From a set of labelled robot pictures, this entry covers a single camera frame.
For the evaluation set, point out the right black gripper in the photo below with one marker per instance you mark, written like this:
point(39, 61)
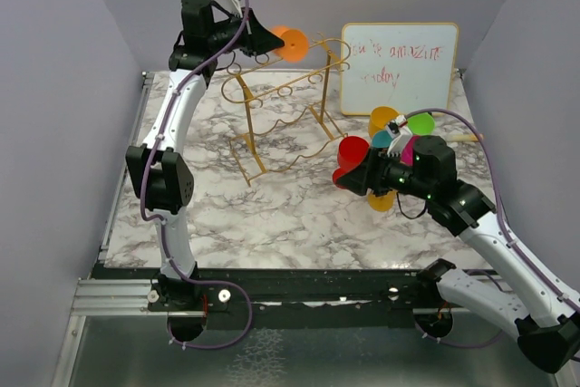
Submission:
point(369, 173)

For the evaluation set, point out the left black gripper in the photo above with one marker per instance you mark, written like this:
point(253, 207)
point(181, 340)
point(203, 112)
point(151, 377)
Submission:
point(256, 38)

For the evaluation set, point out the red wine glass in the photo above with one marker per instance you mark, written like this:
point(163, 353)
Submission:
point(351, 152)

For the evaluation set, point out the amber wine glass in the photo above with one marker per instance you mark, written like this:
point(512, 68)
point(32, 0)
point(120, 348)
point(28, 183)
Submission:
point(382, 203)

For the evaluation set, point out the teal wine glass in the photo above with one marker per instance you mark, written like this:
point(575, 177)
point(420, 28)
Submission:
point(382, 139)

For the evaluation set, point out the magenta wine glass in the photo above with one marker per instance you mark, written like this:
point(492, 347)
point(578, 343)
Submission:
point(407, 153)

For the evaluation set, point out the orange wine glass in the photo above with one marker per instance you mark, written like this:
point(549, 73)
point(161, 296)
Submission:
point(296, 45)

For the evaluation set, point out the yellow wine glass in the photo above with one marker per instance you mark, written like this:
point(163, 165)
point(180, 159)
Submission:
point(379, 118)

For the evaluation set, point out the green wine glass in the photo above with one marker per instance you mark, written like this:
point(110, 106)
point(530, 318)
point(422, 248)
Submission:
point(421, 124)

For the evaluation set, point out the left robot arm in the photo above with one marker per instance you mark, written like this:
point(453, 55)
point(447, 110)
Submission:
point(159, 175)

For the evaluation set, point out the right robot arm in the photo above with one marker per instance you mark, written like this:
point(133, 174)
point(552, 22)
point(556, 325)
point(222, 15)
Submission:
point(541, 313)

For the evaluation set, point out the whiteboard marker pen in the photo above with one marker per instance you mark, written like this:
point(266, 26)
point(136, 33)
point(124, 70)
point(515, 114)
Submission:
point(464, 138)

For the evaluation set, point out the small whiteboard with writing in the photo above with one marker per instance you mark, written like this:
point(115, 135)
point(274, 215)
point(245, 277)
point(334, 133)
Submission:
point(405, 66)

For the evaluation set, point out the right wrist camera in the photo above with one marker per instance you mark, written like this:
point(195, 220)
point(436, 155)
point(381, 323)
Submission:
point(400, 133)

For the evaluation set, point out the gold wire glass rack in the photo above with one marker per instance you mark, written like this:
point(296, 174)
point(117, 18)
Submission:
point(288, 122)

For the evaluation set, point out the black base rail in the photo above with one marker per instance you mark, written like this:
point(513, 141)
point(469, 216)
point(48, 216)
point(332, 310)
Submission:
point(229, 299)

